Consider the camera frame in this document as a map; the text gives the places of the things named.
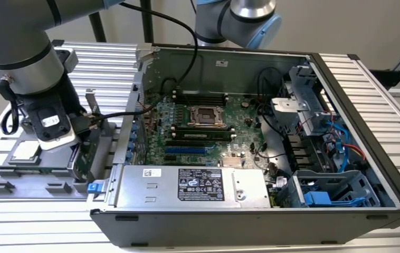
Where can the green RAM stick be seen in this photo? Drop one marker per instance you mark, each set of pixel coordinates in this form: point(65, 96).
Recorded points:
point(48, 171)

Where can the black labelled RAM stick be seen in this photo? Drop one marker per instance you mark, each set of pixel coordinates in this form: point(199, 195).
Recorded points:
point(200, 135)

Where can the green motherboard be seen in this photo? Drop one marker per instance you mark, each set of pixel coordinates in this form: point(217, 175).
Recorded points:
point(243, 124)

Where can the green black graphics card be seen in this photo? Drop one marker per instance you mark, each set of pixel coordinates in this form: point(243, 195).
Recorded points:
point(86, 163)

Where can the silver metal drive bracket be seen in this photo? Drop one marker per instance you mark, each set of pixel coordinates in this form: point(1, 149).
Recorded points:
point(288, 105)

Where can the metal CPU socket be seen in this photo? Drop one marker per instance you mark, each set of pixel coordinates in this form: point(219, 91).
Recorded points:
point(204, 114)

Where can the blue expansion slot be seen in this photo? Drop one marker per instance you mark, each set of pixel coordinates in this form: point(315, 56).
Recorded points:
point(187, 151)

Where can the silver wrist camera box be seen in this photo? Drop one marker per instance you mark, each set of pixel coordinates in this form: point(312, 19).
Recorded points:
point(68, 59)

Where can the long black expansion slot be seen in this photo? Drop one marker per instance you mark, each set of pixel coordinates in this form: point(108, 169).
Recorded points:
point(187, 143)

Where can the grey metal disk bay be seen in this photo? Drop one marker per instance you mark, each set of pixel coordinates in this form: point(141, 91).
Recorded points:
point(327, 175)

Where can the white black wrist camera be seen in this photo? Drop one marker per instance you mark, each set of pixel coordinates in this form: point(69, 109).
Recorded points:
point(60, 142)

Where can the blue case latch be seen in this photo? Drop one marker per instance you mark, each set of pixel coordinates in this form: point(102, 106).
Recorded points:
point(93, 189)

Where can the black metal stand pole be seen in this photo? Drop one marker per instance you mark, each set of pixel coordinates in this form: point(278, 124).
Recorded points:
point(148, 21)
point(98, 29)

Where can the round coin battery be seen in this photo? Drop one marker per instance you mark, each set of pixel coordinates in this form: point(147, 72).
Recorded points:
point(246, 103)

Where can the silver finned heatsink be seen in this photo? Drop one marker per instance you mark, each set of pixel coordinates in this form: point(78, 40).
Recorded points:
point(235, 162)

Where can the blue plastic drive tray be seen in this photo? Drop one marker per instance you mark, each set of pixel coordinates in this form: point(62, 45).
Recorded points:
point(318, 199)

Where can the silver CPU chip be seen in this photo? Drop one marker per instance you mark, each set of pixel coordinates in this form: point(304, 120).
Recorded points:
point(25, 151)

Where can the silver power supply unit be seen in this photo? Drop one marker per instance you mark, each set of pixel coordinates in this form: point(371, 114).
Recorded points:
point(159, 189)

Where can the grey plastic parts rack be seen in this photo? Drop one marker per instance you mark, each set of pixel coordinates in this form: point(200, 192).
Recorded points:
point(32, 184)

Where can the open black PC case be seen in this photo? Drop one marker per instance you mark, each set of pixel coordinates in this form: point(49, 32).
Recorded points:
point(221, 232)

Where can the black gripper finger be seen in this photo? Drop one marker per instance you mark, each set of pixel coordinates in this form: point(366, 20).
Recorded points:
point(84, 127)

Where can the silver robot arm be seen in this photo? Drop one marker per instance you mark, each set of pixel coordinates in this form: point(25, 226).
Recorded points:
point(17, 58)

